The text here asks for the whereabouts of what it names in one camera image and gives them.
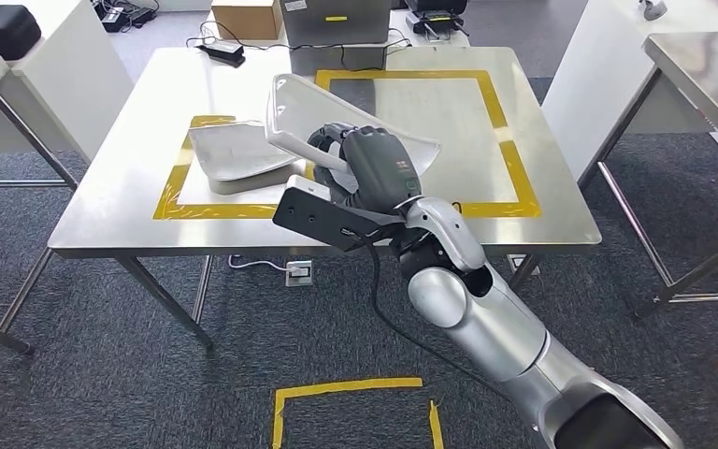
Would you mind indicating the white plastic shell part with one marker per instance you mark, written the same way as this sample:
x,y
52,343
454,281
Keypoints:
x,y
309,105
235,152

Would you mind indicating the small grey handheld device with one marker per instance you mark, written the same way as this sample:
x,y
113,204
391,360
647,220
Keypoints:
x,y
652,8

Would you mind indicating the metal floor socket plate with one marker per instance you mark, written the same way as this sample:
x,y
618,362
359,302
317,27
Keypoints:
x,y
299,273
520,263

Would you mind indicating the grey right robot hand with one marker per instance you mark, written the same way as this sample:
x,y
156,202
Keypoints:
x,y
380,170

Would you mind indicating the white back table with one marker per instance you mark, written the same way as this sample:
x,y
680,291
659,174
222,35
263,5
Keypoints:
x,y
408,40

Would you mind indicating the steel table with white panel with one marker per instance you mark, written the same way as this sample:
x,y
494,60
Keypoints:
x,y
693,68

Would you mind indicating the black router device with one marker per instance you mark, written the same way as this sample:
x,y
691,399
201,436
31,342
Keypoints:
x,y
436,18

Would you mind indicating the black power adapter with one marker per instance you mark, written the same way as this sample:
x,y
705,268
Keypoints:
x,y
223,51

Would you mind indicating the yellow floor tape square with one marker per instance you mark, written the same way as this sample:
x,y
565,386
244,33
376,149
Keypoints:
x,y
334,388

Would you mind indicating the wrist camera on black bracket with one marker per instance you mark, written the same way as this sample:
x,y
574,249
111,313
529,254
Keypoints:
x,y
322,214

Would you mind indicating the steel workbench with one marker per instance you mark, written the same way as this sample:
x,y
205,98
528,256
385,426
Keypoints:
x,y
148,204

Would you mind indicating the white side desk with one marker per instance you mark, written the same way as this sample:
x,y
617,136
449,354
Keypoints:
x,y
74,80

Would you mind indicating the yellow tape frame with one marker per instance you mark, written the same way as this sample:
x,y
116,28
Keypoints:
x,y
520,180

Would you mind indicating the grey metal box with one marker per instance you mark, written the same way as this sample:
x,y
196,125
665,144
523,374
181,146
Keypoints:
x,y
334,21

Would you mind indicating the brown cardboard box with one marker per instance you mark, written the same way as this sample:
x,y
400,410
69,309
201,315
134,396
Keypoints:
x,y
247,18

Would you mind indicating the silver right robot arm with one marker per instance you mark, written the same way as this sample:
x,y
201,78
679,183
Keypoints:
x,y
489,322

